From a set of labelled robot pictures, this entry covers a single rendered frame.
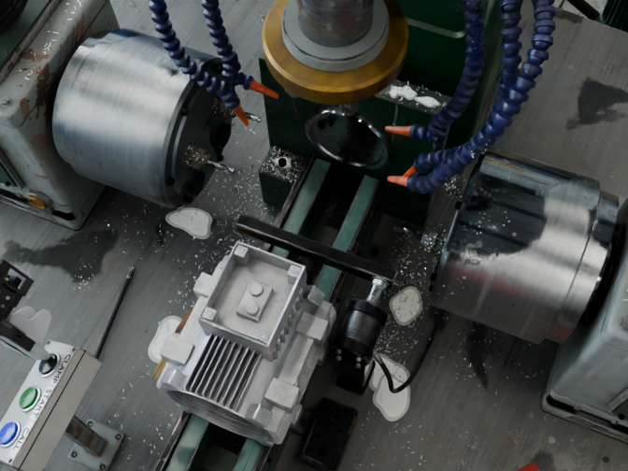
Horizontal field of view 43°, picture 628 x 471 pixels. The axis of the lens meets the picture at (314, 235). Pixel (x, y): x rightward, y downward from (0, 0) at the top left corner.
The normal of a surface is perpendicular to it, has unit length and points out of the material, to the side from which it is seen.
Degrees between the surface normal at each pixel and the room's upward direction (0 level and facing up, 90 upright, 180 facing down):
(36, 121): 90
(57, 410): 60
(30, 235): 0
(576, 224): 6
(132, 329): 0
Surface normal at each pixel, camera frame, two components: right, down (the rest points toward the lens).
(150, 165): -0.34, 0.47
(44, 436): 0.79, 0.07
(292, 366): -0.02, -0.44
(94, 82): -0.14, -0.18
